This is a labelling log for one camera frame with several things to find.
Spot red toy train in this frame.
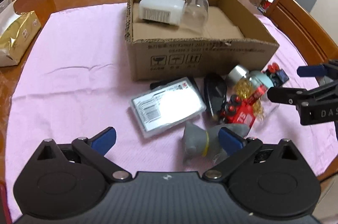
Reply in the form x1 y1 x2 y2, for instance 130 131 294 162
219 95 256 128

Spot clear plastic refill case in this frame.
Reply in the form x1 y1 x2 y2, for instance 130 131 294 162
131 77 206 139

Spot black digital timer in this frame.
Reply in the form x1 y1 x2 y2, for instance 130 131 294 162
149 76 199 91

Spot dark blue toy train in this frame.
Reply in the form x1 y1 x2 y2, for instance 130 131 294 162
263 62 289 87

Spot wooden chair right side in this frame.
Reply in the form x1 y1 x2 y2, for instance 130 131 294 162
265 0 337 65

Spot mint green round object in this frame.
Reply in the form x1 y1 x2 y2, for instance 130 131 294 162
249 70 274 89

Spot bottle of golden capsules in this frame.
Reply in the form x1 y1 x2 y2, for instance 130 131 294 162
225 65 279 121

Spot black glossy oval case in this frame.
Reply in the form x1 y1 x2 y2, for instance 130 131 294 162
203 73 228 121

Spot pink tablecloth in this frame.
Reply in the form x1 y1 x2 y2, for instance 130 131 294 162
4 3 338 219

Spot brown cardboard box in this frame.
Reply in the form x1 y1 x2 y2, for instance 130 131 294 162
125 0 279 81

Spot clear plastic jar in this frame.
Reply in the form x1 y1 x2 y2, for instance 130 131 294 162
181 0 209 34

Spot gold foil bag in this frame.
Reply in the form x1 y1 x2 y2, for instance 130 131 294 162
1 11 41 67

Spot white plastic box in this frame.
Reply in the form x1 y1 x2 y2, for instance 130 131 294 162
139 0 185 26

